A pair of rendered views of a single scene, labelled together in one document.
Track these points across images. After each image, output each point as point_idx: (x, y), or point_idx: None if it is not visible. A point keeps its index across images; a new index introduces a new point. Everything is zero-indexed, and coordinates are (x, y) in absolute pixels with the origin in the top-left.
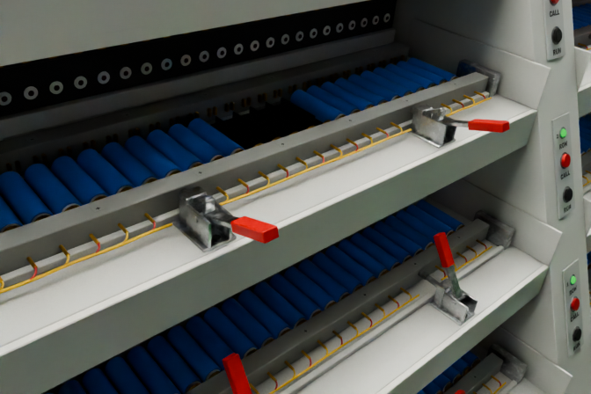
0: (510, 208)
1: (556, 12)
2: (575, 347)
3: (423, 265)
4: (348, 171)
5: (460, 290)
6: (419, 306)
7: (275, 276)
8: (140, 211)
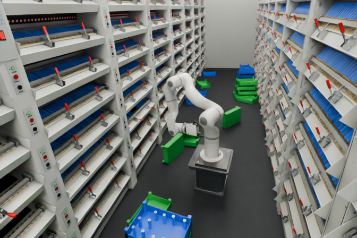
0: (152, 113)
1: (156, 92)
2: (159, 127)
3: (145, 120)
4: (142, 113)
5: (150, 122)
6: (146, 125)
7: None
8: (131, 119)
